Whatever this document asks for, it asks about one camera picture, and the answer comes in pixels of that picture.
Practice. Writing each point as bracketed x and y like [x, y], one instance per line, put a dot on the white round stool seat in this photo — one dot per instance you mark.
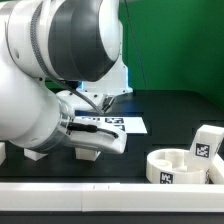
[168, 166]

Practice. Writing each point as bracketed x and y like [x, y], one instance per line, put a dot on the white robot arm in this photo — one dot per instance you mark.
[58, 57]

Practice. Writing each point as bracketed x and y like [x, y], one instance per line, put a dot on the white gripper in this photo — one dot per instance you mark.
[96, 136]

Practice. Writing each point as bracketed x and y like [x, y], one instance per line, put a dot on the white part at left edge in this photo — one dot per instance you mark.
[2, 153]

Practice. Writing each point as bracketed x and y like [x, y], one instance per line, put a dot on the paper sheet with tags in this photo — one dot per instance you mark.
[131, 125]

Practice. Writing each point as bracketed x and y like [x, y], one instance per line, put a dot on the white L-shaped fence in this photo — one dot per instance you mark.
[116, 197]

